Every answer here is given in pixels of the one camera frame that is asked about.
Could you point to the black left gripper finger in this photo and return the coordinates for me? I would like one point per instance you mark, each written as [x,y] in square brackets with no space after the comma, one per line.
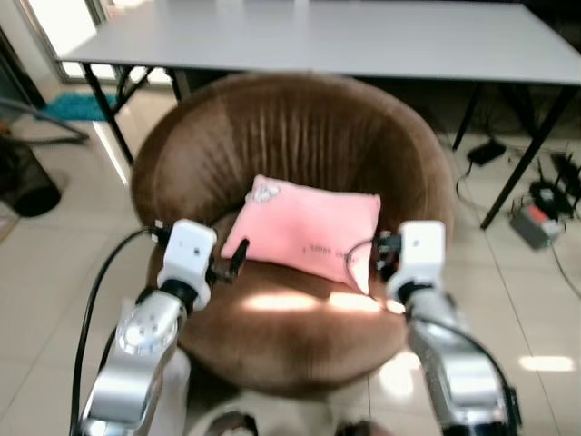
[239,256]

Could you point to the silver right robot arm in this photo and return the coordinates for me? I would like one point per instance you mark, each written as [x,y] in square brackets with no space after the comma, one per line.
[458,363]

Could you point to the pink pillow with print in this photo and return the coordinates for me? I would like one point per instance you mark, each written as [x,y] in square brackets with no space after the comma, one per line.
[300,232]

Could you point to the teal floor mat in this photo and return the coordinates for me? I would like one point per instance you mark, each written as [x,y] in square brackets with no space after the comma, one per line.
[77,107]

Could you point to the brown round velvet armchair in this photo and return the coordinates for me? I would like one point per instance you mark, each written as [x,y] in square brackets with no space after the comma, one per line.
[300,136]

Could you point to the black power adapter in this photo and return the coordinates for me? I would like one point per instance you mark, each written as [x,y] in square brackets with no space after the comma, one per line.
[486,152]

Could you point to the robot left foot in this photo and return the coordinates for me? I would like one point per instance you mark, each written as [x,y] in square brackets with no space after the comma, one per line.
[231,425]

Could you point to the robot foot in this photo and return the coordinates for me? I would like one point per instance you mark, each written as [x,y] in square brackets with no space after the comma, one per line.
[231,425]
[363,429]

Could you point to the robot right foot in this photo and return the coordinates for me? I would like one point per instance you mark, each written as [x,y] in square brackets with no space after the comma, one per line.
[363,429]

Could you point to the black round bin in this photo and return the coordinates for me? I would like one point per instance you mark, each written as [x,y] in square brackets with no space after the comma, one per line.
[25,182]

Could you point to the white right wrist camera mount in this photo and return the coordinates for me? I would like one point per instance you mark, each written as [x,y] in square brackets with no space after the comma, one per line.
[422,250]

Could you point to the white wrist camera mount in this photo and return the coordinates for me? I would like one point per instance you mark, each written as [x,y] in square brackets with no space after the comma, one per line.
[188,250]
[422,250]

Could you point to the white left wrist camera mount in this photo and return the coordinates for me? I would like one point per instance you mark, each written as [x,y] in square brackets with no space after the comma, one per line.
[188,250]

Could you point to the grey power strip red switch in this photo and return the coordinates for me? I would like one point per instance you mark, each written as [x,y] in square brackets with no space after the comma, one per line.
[536,225]

